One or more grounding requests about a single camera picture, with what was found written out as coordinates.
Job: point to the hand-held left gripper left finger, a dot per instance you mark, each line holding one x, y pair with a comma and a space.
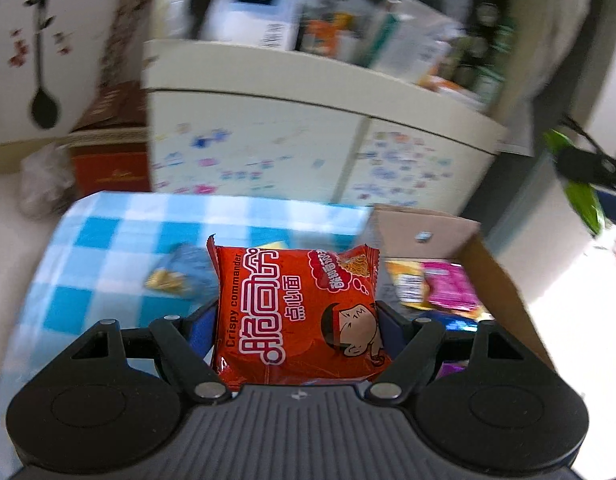
200, 327

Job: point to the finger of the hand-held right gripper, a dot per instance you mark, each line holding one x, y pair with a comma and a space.
615, 210
587, 167

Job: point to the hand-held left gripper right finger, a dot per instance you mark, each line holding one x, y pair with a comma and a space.
393, 327

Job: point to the green snack packet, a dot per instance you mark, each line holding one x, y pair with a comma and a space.
582, 205

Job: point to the yellow snack packet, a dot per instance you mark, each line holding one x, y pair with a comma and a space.
407, 280

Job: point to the large shiny blue snack packet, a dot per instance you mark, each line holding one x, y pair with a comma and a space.
457, 321

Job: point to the purple snack packet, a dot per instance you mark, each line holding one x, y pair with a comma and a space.
450, 369

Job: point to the pink snack packet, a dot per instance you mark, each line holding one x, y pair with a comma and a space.
450, 285

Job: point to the red snack packet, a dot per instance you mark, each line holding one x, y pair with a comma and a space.
288, 320

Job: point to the cardboard box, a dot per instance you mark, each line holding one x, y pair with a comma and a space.
492, 280

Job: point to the light blue snack packet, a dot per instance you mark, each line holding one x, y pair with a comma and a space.
185, 270

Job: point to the blue checked tablecloth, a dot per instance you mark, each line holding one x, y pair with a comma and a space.
103, 260

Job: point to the group of green tins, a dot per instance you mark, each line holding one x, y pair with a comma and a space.
485, 60

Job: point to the stack of flat packets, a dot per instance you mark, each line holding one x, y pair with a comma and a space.
452, 91

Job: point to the red gift box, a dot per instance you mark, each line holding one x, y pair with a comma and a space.
113, 170

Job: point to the cream cabinet with stickers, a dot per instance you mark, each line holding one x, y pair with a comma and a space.
268, 140

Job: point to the white plastic bag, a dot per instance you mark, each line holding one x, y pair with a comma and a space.
45, 180

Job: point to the white cardboard carton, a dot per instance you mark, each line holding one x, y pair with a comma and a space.
412, 40

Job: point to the small orange box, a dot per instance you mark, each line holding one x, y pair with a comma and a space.
328, 40

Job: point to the brown dried twig bundle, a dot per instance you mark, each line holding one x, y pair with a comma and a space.
128, 25

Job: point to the white box with green label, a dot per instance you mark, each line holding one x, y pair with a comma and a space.
258, 0

